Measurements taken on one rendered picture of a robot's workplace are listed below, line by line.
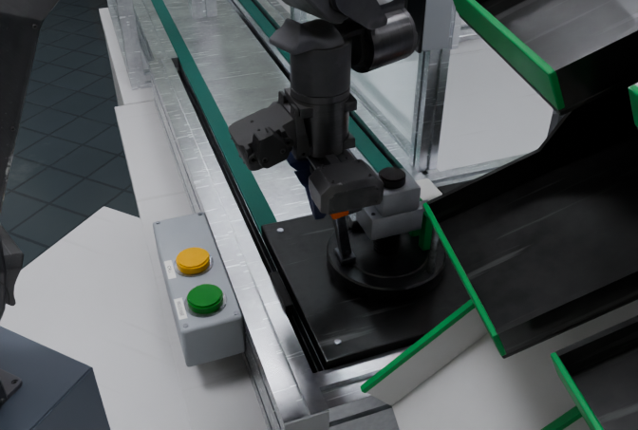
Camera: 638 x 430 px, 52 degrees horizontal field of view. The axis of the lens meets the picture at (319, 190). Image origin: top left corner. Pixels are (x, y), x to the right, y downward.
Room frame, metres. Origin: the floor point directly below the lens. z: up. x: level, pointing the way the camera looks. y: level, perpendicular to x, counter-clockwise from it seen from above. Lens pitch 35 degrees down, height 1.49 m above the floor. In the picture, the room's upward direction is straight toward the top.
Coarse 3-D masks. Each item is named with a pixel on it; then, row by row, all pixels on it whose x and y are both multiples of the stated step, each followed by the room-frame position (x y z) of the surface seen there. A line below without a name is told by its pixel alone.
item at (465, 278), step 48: (624, 96) 0.41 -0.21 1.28; (576, 144) 0.40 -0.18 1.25; (624, 144) 0.40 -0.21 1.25; (480, 192) 0.39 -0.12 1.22; (528, 192) 0.39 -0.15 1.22; (576, 192) 0.37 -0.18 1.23; (624, 192) 0.36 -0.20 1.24; (480, 240) 0.36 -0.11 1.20; (528, 240) 0.34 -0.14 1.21; (576, 240) 0.33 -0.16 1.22; (624, 240) 0.32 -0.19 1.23; (480, 288) 0.31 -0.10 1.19; (528, 288) 0.30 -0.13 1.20; (576, 288) 0.29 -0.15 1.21; (624, 288) 0.27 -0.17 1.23; (528, 336) 0.26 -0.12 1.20
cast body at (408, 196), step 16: (384, 176) 0.60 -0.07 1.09; (400, 176) 0.60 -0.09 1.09; (384, 192) 0.58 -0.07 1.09; (400, 192) 0.58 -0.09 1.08; (416, 192) 0.59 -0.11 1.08; (368, 208) 0.59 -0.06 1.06; (384, 208) 0.57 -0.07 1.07; (400, 208) 0.58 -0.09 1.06; (416, 208) 0.59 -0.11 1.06; (368, 224) 0.58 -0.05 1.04; (384, 224) 0.57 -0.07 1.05; (400, 224) 0.58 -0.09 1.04; (416, 224) 0.59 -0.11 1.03
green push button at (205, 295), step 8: (200, 288) 0.55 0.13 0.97; (208, 288) 0.55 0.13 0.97; (216, 288) 0.55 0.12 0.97; (192, 296) 0.54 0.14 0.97; (200, 296) 0.54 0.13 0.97; (208, 296) 0.54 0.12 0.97; (216, 296) 0.54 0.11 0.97; (192, 304) 0.53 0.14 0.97; (200, 304) 0.53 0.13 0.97; (208, 304) 0.53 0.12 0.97; (216, 304) 0.53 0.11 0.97; (200, 312) 0.52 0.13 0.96; (208, 312) 0.52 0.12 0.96
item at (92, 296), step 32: (96, 224) 0.82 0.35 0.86; (128, 224) 0.82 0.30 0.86; (64, 256) 0.74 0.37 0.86; (96, 256) 0.74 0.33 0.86; (128, 256) 0.74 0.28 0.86; (32, 288) 0.67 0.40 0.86; (64, 288) 0.67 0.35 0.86; (96, 288) 0.67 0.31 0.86; (128, 288) 0.67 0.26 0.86; (32, 320) 0.61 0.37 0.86; (64, 320) 0.61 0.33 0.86; (96, 320) 0.61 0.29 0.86; (128, 320) 0.61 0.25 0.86; (160, 320) 0.61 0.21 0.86; (64, 352) 0.56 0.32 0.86; (96, 352) 0.56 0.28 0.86; (128, 352) 0.56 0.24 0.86; (160, 352) 0.56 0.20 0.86; (128, 384) 0.51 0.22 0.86; (160, 384) 0.51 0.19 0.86; (128, 416) 0.46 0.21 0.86; (160, 416) 0.46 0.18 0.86
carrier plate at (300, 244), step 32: (288, 224) 0.67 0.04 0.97; (320, 224) 0.67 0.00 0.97; (288, 256) 0.61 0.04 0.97; (320, 256) 0.61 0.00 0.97; (448, 256) 0.61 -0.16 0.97; (288, 288) 0.57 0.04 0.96; (320, 288) 0.55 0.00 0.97; (448, 288) 0.55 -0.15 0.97; (320, 320) 0.50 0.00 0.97; (352, 320) 0.50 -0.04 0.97; (384, 320) 0.50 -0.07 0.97; (416, 320) 0.50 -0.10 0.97; (320, 352) 0.46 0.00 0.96; (352, 352) 0.46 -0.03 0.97; (384, 352) 0.47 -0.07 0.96
